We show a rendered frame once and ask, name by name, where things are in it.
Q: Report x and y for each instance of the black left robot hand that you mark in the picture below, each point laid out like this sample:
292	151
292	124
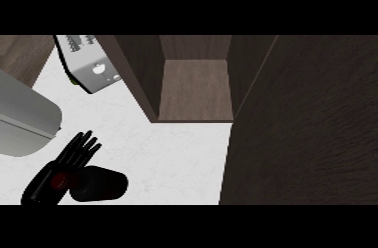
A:
74	153

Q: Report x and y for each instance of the dark wine bottle red cap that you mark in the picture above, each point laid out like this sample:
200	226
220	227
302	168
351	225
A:
100	184

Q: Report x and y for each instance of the open brown wooden cabinet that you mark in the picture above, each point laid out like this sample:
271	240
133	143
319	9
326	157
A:
192	88

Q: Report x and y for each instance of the silver toaster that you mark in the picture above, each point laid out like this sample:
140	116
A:
88	63

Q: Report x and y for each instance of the brown wooden panel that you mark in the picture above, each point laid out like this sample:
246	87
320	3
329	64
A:
22	53

